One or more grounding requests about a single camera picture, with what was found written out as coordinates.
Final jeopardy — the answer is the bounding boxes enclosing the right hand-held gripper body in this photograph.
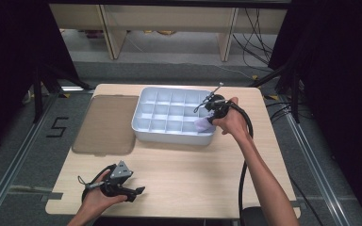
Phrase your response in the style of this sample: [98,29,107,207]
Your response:
[193,81,231,121]

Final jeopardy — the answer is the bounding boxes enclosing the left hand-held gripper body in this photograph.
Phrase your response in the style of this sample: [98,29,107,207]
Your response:
[99,160,138,202]

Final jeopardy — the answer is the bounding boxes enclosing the purple sock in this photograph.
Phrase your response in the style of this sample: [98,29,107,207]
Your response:
[193,115,216,133]

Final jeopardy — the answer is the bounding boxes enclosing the white divided storage box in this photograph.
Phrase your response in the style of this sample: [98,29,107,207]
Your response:
[131,87,217,146]

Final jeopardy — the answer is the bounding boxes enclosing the person's right hand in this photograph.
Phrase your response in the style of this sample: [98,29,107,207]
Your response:
[212,96,250,140]

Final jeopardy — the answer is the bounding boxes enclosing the person's left hand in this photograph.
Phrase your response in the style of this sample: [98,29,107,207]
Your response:
[80,169,128,216]

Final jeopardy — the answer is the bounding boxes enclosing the brown translucent box lid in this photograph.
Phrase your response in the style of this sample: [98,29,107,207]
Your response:
[72,94,140,156]

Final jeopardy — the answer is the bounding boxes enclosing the black metal stand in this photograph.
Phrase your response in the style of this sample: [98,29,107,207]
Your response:
[248,61,302,124]
[32,61,92,124]

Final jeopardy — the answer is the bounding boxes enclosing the black rounded seat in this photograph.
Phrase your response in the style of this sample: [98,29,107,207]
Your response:
[239,205,268,226]

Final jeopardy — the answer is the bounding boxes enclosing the black curtain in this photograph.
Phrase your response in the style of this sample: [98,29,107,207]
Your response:
[267,0,362,222]
[0,0,80,159]

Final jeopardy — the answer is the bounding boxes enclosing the left hand-held gripper cable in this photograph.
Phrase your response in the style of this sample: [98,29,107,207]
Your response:
[76,163,118,203]

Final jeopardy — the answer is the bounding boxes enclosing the hand-held gripper cable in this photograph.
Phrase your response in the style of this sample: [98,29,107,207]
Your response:
[228,100,255,226]
[76,163,118,203]

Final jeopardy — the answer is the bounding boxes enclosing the right hand-held gripper cable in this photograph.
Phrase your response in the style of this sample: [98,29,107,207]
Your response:
[228,100,255,226]

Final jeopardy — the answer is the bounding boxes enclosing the black floor cables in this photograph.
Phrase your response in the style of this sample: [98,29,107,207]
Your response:
[264,99,297,122]

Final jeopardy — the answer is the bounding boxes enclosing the black hanging cables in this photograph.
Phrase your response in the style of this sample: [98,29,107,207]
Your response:
[231,8,278,70]

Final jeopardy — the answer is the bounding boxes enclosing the aluminium floor rail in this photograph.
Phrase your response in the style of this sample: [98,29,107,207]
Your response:
[0,92,60,222]
[283,107,351,226]

